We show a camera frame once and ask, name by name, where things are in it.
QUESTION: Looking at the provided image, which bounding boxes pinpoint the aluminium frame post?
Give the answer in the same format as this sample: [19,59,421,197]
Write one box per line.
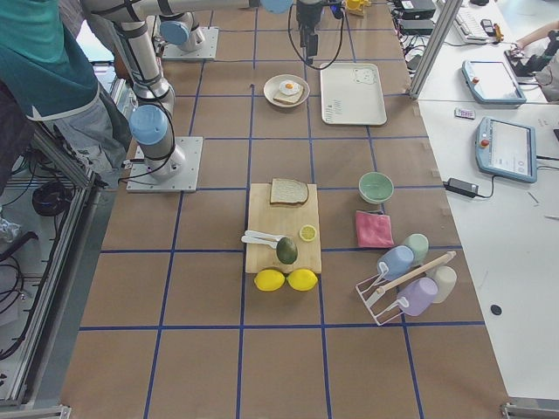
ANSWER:
[409,0,462,100]

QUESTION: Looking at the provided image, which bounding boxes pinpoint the blue mug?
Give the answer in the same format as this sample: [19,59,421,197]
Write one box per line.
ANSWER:
[376,245,414,281]

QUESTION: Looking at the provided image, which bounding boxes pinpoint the purple mug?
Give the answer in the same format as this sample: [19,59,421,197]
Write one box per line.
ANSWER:
[397,277,438,316]

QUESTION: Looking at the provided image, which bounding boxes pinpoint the bread slice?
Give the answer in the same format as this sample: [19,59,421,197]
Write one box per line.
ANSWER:
[270,178,309,205]
[273,91,304,107]

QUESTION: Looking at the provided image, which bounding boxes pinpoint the near teach pendant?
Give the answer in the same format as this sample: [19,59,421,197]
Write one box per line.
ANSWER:
[474,117,537,183]

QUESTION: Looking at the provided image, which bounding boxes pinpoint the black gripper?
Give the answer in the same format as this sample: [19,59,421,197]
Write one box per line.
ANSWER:
[295,0,327,57]

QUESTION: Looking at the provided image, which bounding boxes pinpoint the far teach pendant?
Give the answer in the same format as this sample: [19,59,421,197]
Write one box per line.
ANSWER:
[461,60,527,106]

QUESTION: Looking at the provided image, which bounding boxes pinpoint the yellow lemon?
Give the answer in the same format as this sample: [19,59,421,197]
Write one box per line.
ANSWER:
[286,269,318,292]
[254,269,286,292]

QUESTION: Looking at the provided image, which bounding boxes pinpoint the left yellow lemon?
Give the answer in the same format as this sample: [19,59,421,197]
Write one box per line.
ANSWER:
[254,269,286,292]

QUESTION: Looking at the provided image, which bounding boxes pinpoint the fried egg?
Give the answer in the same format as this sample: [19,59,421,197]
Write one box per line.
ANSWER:
[279,79,300,96]

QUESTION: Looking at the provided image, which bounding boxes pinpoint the cream mug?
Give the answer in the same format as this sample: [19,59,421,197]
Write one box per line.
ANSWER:
[426,265,458,304]

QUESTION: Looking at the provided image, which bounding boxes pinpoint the pink cloth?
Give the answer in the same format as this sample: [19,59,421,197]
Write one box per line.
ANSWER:
[355,210,394,249]

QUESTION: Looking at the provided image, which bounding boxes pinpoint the white wire mug rack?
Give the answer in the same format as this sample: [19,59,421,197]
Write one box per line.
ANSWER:
[355,251,456,326]

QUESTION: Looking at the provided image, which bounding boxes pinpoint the white plastic knife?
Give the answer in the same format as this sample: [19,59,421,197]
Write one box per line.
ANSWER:
[241,230,284,248]

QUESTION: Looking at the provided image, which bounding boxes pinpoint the beige round plate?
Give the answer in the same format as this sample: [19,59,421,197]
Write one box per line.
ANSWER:
[263,74,310,108]

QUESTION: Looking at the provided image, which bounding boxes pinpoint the teach pendant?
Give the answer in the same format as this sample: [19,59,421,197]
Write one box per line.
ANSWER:
[461,60,527,106]
[474,117,537,183]

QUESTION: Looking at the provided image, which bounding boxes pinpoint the cream rectangular tray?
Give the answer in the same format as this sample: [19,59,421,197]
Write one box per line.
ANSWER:
[320,63,387,126]

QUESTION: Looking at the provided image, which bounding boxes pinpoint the green avocado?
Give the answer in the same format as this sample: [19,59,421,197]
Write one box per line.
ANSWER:
[275,237,298,264]

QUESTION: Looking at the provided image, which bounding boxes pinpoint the right yellow lemon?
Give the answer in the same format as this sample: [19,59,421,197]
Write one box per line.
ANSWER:
[286,269,318,292]

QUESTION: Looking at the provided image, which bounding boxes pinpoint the green ceramic bowl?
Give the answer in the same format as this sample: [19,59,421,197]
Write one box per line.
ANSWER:
[358,171,394,204]

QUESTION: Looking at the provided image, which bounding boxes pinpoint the person in teal shirt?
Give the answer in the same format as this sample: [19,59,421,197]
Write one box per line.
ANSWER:
[1,1,131,189]

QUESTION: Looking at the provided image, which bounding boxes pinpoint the black power adapter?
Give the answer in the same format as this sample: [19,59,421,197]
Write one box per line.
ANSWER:
[443,177,479,198]

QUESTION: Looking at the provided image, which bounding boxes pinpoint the green mug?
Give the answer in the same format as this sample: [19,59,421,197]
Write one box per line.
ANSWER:
[402,233,429,266]

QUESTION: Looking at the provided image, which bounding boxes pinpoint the small label card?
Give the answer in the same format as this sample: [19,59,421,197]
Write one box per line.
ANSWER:
[454,107,476,120]

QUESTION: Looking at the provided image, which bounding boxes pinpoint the white keyboard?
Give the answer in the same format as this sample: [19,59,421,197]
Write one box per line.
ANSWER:
[453,8,490,45]

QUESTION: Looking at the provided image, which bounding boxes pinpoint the wooden cutting board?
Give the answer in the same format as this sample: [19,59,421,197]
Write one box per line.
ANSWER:
[245,183,321,274]

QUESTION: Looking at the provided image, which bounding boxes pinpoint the lemon half slice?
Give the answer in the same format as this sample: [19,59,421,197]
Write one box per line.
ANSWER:
[299,224,318,243]

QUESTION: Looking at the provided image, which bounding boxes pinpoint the yellow mug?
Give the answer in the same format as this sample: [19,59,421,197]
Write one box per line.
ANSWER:
[345,0,371,17]

